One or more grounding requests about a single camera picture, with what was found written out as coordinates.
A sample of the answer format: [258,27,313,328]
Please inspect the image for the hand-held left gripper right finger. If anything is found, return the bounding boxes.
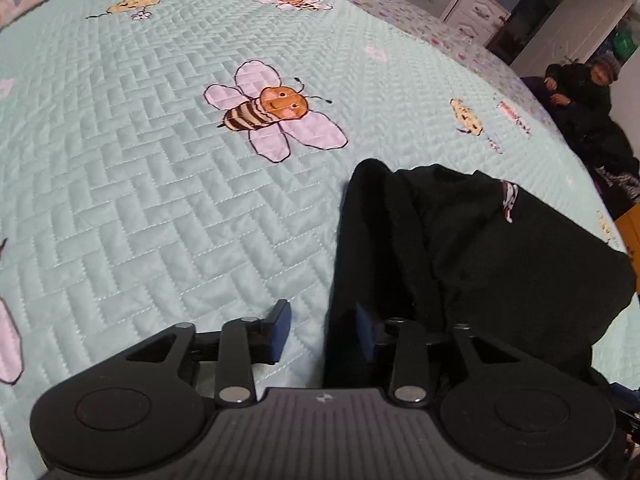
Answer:
[353,303,522,407]

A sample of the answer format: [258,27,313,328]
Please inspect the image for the green bag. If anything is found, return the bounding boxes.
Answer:
[612,30,639,62]

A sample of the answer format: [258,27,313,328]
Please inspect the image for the orange wooden furniture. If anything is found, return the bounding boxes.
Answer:
[614,209,640,257]

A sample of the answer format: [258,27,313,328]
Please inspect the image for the black pants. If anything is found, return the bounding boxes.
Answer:
[322,158,637,461]

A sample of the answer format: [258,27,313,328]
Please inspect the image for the white door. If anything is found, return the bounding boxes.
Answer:
[510,0,634,79]

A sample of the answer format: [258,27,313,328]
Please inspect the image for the white drawer cabinet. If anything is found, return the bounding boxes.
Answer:
[444,0,512,45]

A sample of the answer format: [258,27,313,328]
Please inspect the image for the bee print quilted bedspread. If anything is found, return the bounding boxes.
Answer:
[0,0,632,480]

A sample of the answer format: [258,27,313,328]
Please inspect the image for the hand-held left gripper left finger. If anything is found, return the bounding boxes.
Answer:
[125,298,293,407]

